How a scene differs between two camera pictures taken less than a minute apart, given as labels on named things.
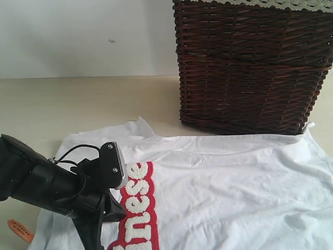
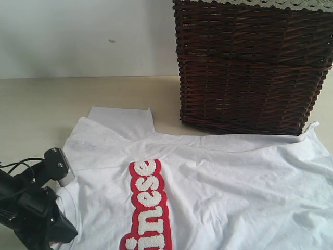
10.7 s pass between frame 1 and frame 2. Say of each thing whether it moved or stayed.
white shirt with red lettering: stayed
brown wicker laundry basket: stayed
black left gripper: moved
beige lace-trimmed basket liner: stayed
